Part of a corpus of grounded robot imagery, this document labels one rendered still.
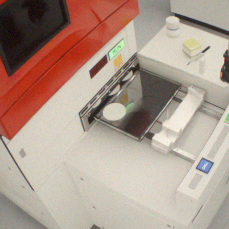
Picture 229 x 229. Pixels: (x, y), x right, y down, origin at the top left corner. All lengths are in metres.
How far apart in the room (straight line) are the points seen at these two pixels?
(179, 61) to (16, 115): 0.87
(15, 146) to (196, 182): 0.68
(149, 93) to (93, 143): 0.34
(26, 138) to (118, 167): 0.43
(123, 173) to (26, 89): 0.59
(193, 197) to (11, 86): 0.73
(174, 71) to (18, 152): 0.82
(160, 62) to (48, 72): 0.68
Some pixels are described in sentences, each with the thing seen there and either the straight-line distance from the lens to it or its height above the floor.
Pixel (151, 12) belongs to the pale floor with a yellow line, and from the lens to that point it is 3.85.
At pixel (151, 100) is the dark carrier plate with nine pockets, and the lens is 1.66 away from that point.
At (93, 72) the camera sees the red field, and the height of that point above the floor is 1.10.
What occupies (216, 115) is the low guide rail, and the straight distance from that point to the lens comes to 1.68.
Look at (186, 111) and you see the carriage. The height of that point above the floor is 0.88.
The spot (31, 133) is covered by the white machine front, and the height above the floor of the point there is 1.11.
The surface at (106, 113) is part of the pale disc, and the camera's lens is 1.64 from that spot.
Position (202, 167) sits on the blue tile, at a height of 0.96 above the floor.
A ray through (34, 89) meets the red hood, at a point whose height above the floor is 1.32.
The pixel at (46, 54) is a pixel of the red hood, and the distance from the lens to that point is 1.20.
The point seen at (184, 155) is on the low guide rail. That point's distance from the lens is 1.53.
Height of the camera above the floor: 2.12
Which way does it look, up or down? 49 degrees down
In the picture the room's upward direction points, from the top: 11 degrees counter-clockwise
